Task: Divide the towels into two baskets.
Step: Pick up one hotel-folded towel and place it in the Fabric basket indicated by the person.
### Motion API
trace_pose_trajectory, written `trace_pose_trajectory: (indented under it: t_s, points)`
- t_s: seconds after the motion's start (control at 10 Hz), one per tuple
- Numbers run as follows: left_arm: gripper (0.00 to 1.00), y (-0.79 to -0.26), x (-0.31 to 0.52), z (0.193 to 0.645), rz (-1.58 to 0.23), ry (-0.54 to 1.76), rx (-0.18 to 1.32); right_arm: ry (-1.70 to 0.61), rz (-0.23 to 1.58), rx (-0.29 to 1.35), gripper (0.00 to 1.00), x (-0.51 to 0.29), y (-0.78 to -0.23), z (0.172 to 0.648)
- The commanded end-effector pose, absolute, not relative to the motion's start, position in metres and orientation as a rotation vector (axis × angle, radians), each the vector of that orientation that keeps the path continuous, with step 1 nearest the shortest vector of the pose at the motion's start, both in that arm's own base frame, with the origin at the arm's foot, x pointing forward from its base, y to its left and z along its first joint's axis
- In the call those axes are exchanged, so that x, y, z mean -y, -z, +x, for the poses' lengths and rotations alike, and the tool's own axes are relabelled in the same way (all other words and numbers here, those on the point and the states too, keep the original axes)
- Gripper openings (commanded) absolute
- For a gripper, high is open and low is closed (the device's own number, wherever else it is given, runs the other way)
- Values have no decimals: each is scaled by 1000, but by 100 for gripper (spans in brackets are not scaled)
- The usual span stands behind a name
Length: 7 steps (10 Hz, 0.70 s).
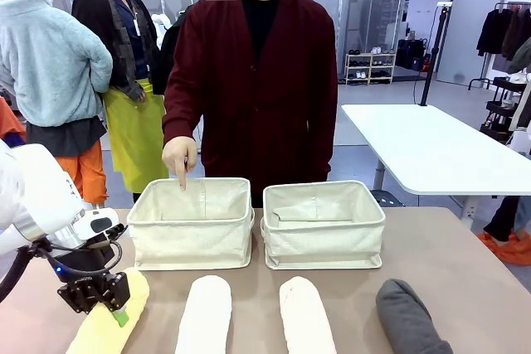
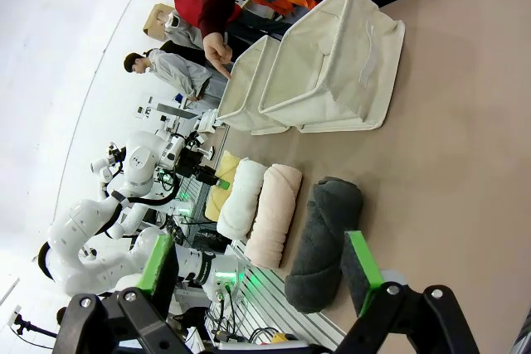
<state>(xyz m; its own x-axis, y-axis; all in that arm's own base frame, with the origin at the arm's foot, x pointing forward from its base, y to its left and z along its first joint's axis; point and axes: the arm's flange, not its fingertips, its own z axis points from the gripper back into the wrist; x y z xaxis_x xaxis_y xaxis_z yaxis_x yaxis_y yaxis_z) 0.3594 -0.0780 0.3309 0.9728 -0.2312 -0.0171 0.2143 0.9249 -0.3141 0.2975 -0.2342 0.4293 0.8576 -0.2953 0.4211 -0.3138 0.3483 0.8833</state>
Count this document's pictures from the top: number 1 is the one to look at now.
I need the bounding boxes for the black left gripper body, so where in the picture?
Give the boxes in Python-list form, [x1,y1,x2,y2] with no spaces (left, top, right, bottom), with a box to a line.
[43,240,118,289]

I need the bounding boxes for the yellow towel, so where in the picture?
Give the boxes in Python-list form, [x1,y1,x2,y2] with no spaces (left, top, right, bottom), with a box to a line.
[65,266,151,354]

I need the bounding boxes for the white towel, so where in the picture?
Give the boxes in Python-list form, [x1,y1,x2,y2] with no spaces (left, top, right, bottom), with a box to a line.
[173,274,234,354]

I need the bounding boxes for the person's left forearm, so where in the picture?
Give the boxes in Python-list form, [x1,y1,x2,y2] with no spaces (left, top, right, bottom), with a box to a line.
[314,96,339,183]

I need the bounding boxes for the person's right forearm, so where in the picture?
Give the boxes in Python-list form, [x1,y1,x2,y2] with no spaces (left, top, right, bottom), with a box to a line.
[162,80,201,144]

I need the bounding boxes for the person's right hand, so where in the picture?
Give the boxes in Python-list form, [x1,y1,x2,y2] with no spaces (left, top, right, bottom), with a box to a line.
[161,135,199,193]

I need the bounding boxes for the beige fabric basket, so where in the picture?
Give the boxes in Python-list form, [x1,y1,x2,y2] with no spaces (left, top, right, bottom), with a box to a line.
[261,180,387,271]
[126,177,256,271]

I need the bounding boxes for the orange trousers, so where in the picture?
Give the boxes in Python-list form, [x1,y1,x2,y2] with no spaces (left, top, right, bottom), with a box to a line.
[55,140,110,206]

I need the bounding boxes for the yellow green apron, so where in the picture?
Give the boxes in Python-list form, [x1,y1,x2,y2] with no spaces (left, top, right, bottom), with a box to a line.
[101,77,171,196]

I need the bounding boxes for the orange garment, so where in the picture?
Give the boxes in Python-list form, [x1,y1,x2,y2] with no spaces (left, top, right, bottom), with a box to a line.
[0,95,27,144]

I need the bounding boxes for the cream pink rolled towel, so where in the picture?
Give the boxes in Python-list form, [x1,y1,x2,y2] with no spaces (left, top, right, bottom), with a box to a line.
[278,274,339,354]

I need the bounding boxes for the mannequin in light blue fleece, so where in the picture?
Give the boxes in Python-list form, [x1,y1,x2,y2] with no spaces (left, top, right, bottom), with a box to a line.
[0,0,114,161]

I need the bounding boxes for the mannequin in black jacket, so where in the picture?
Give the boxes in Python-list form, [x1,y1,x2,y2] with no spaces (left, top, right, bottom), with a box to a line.
[71,0,168,103]

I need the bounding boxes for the person in maroon cardigan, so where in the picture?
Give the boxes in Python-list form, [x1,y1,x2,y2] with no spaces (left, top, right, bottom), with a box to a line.
[162,0,339,208]

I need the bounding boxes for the grey rolled towel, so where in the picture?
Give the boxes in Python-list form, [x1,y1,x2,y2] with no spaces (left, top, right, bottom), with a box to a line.
[375,278,455,354]

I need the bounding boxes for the wooden shoe rack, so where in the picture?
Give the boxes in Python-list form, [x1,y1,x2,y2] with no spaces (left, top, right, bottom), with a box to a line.
[344,51,397,86]

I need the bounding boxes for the white table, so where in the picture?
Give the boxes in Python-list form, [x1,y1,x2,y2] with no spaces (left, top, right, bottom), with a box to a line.
[340,103,531,208]

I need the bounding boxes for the black bags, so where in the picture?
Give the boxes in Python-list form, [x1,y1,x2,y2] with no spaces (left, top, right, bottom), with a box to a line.
[395,37,429,71]

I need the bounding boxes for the orange shoe covers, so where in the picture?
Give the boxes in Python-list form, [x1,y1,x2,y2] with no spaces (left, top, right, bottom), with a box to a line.
[476,230,531,266]

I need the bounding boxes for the black utility cart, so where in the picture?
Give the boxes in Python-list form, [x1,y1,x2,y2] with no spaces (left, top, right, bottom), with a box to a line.
[482,75,529,144]

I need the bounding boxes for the clothes rack with dark coats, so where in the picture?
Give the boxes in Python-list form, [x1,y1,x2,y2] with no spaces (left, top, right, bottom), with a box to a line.
[475,1,531,75]

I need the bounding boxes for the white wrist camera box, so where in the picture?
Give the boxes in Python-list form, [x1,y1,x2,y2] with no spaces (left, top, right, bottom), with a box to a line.
[72,206,128,247]

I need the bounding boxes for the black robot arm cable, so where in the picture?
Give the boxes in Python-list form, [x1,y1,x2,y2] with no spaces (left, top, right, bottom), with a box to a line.
[0,237,124,302]

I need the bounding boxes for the black camera pole stand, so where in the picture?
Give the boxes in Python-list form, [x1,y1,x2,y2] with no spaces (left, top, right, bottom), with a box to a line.
[419,2,453,108]

